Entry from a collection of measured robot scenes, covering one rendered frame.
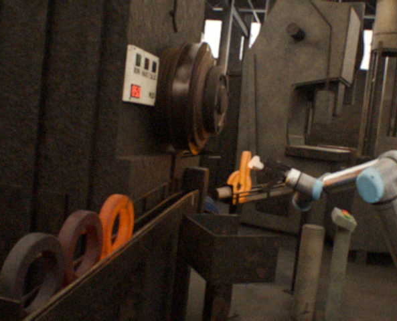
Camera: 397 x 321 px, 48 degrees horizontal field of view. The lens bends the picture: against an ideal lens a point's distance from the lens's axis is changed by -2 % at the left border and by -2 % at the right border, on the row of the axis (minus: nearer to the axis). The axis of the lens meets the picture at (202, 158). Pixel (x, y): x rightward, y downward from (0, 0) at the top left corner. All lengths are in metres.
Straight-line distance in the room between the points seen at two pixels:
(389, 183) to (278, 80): 3.01
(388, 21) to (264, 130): 6.53
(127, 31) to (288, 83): 3.17
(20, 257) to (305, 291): 1.91
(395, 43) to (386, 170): 8.91
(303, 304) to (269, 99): 2.51
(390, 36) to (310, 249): 8.43
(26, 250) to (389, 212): 1.26
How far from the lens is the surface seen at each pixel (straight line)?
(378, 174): 1.68
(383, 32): 10.65
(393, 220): 1.74
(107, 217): 1.17
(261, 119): 4.59
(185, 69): 1.71
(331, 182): 2.15
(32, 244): 0.89
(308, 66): 4.51
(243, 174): 2.05
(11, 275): 0.87
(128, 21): 1.52
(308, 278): 2.54
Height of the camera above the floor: 1.01
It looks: 4 degrees down
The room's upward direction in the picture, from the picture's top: 6 degrees clockwise
